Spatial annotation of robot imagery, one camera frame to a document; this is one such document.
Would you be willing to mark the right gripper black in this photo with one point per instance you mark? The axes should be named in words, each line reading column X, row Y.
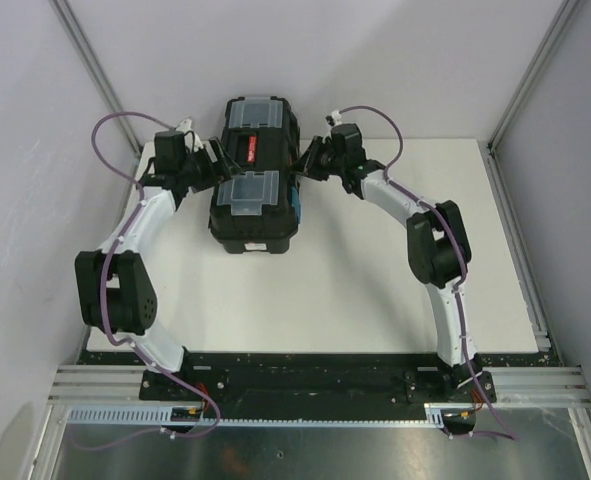
column 317, row 146

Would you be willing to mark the grey slotted cable duct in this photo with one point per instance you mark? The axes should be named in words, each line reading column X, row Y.
column 167, row 416

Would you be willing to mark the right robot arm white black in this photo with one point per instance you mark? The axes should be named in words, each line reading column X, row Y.
column 438, row 249

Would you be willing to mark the right aluminium frame post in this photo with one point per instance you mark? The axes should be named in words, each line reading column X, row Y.
column 551, row 41

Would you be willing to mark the aluminium frame post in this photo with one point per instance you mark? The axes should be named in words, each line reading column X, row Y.
column 551, row 41
column 80, row 42

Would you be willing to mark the black plastic toolbox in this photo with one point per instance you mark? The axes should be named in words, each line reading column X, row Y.
column 258, row 209

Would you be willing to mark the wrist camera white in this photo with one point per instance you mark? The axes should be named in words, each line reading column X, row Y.
column 334, row 119
column 192, row 140

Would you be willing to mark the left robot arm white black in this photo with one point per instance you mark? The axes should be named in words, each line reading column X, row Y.
column 116, row 293

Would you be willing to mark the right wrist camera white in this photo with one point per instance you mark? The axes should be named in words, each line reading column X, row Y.
column 334, row 119

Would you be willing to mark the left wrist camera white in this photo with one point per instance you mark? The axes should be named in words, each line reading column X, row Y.
column 192, row 140

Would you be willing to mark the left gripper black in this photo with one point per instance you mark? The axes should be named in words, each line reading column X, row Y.
column 202, row 154

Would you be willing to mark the left aluminium frame post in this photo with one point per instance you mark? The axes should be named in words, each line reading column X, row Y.
column 80, row 42

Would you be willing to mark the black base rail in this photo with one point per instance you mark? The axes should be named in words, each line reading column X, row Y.
column 316, row 386

